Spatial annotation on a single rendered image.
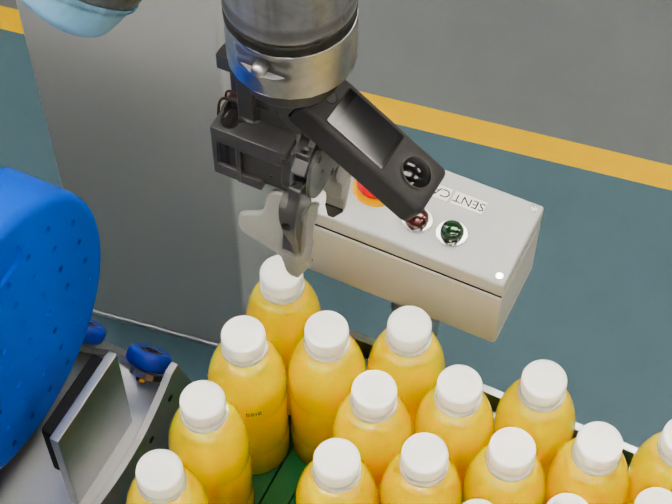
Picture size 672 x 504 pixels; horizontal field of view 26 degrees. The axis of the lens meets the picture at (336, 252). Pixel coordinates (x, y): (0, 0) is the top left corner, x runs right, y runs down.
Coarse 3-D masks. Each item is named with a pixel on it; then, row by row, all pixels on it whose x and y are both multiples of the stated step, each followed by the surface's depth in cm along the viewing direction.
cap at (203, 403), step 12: (192, 384) 124; (204, 384) 124; (216, 384) 124; (180, 396) 123; (192, 396) 123; (204, 396) 123; (216, 396) 123; (180, 408) 123; (192, 408) 122; (204, 408) 122; (216, 408) 122; (192, 420) 122; (204, 420) 122; (216, 420) 123
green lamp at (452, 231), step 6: (444, 222) 133; (450, 222) 133; (456, 222) 133; (444, 228) 132; (450, 228) 132; (456, 228) 132; (462, 228) 133; (444, 234) 132; (450, 234) 132; (456, 234) 132; (462, 234) 133; (450, 240) 132; (456, 240) 132
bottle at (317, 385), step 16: (304, 352) 129; (352, 352) 129; (288, 368) 132; (304, 368) 129; (320, 368) 128; (336, 368) 128; (352, 368) 129; (304, 384) 130; (320, 384) 129; (336, 384) 129; (304, 400) 131; (320, 400) 130; (336, 400) 130; (304, 416) 134; (320, 416) 133; (304, 432) 136; (320, 432) 135; (304, 448) 139
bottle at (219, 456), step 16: (176, 416) 126; (224, 416) 124; (240, 416) 127; (176, 432) 125; (192, 432) 124; (208, 432) 123; (224, 432) 125; (240, 432) 126; (176, 448) 126; (192, 448) 125; (208, 448) 124; (224, 448) 125; (240, 448) 127; (192, 464) 126; (208, 464) 125; (224, 464) 126; (240, 464) 128; (208, 480) 127; (224, 480) 128; (240, 480) 130; (208, 496) 130; (224, 496) 130; (240, 496) 132
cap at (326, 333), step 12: (324, 312) 128; (312, 324) 127; (324, 324) 127; (336, 324) 127; (312, 336) 126; (324, 336) 126; (336, 336) 126; (348, 336) 127; (312, 348) 127; (324, 348) 126; (336, 348) 126
